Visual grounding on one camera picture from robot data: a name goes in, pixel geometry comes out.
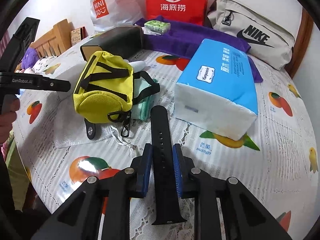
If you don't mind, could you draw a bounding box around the grey waist bag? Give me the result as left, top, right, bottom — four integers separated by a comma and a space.
205, 0, 295, 70

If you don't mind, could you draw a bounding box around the mint green cloth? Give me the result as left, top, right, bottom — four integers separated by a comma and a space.
131, 78, 160, 120

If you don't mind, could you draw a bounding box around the wooden headboard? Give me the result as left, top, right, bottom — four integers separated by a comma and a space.
30, 19, 75, 55

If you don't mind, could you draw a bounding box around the yellow pouch with black straps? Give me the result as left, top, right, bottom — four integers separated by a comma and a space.
73, 51, 161, 140

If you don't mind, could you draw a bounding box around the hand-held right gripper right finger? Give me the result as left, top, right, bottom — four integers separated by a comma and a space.
172, 144, 293, 240

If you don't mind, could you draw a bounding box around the red paper bag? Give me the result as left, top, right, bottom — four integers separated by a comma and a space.
144, 0, 209, 27

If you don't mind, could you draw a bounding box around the purple towel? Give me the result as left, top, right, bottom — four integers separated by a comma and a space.
135, 15, 264, 83

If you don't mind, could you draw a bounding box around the floral pillow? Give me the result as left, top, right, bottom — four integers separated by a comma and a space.
32, 56, 54, 73

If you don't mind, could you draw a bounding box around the patterned notebook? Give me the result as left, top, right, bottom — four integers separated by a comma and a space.
70, 27, 87, 46

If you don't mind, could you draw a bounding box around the black watch strap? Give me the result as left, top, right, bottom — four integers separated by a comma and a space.
150, 106, 188, 225

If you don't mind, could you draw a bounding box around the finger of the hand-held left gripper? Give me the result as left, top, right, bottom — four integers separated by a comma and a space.
0, 17, 40, 73
41, 76, 71, 92

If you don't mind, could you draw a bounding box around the white drawstring pouch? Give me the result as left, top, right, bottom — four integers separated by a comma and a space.
52, 97, 140, 153

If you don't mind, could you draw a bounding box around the white plastic shopping bag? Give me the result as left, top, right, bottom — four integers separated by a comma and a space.
89, 0, 150, 33

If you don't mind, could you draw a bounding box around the white glove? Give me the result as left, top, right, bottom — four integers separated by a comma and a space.
125, 60, 145, 72

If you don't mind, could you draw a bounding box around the wooden door frame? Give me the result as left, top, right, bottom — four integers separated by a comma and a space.
291, 7, 314, 79

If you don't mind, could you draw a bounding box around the person's left hand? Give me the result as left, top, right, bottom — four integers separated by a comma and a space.
0, 100, 20, 142

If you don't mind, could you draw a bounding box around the dark tea tin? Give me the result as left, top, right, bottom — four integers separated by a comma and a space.
80, 26, 143, 62

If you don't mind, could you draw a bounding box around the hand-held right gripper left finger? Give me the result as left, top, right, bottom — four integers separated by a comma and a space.
30, 144, 153, 240

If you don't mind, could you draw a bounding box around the purple plush toy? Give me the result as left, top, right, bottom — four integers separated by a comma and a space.
21, 46, 40, 69

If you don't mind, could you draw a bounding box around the blue tissue pack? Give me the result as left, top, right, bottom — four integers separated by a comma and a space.
174, 39, 258, 140

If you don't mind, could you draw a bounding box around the green tissue packet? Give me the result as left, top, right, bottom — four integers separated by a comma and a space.
144, 20, 171, 34

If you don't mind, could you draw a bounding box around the green blanket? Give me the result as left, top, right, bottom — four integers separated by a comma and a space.
5, 140, 33, 210

